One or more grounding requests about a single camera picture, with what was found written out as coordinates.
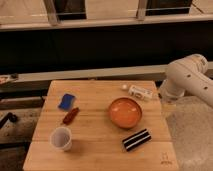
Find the white ceramic cup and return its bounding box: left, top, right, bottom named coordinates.
left=50, top=126, right=72, bottom=151

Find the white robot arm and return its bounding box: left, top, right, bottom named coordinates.
left=159, top=54, right=213, bottom=108

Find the orange ceramic bowl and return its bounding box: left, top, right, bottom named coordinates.
left=108, top=97, right=142, bottom=129

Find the white bottle lying down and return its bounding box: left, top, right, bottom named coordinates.
left=128, top=85, right=153, bottom=101

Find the blue sponge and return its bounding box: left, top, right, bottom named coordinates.
left=59, top=94, right=75, bottom=111

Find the black white striped block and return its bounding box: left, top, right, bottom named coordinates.
left=122, top=129, right=151, bottom=151

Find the black clamp handle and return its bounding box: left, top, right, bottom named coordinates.
left=0, top=112, right=18, bottom=129

